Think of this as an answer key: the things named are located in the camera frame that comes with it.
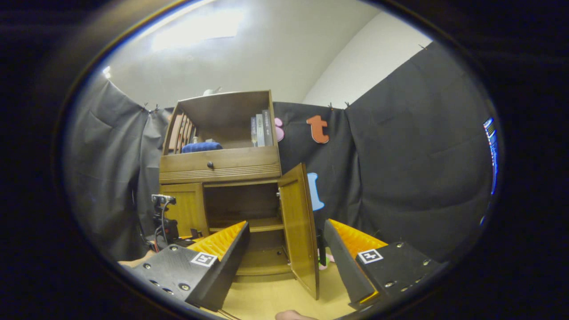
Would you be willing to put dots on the black backdrop cloth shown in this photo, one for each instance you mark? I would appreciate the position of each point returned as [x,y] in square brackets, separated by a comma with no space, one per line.
[400,178]

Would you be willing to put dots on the wooden double-door shoe cabinet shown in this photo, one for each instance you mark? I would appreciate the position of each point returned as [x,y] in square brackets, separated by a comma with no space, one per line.
[226,111]

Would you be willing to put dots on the blue folded towel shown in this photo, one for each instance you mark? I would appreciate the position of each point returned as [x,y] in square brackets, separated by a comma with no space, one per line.
[202,147]

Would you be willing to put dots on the dark blue book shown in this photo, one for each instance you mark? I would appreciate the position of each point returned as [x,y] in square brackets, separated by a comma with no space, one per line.
[254,132]

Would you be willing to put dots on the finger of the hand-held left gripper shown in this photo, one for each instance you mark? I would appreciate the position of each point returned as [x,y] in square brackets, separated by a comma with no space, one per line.
[198,240]

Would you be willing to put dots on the wooden shoe cabinet door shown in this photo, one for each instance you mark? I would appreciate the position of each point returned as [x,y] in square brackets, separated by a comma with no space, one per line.
[298,231]
[186,209]

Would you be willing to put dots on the wooden inner cabinet shelf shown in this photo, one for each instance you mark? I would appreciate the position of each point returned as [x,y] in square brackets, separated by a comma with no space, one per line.
[262,226]

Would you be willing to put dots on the small white object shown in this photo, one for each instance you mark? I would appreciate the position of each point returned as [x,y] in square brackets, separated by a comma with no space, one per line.
[211,92]

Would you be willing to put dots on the grey book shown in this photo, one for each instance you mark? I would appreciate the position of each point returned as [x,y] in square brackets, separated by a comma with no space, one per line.
[260,131]

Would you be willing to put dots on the pink and green plush toy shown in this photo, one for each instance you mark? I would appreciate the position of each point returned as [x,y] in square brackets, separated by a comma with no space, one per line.
[330,258]

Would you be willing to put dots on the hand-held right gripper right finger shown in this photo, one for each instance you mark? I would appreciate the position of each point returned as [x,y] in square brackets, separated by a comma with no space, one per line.
[344,271]

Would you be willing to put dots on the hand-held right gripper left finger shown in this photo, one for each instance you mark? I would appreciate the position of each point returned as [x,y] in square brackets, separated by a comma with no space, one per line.
[229,271]

